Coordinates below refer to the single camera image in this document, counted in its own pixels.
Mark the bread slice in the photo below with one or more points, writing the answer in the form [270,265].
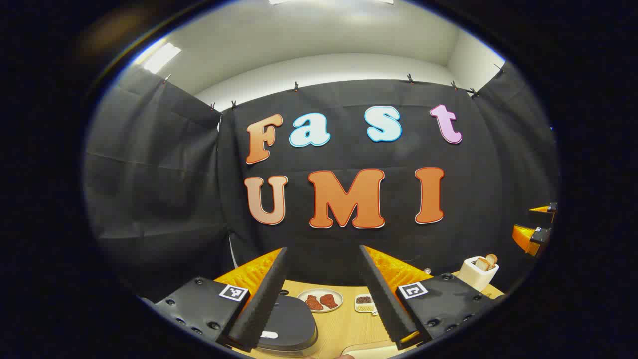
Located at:
[482,264]
[492,259]

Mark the white toaster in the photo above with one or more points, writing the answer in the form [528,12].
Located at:
[473,279]

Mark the dark bean pile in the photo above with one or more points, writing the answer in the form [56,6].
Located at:
[364,299]

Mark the yellow bean pile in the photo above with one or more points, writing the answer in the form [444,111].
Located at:
[365,308]

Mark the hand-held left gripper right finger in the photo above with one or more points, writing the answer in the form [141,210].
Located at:
[384,299]

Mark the round white plate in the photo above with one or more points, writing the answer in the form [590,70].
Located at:
[304,295]

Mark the red meat piece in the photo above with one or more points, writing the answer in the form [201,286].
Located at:
[314,302]
[329,300]

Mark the ceiling light panel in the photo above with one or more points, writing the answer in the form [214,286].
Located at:
[160,57]

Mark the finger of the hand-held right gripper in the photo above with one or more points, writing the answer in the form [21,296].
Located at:
[548,212]
[528,238]

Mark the black backdrop cloth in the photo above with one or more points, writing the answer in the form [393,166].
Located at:
[164,189]

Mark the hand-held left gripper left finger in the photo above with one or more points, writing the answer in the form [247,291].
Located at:
[264,299]

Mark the white divided dish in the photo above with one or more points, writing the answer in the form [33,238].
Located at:
[364,304]

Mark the black rice cooker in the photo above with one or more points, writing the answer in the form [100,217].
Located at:
[291,321]

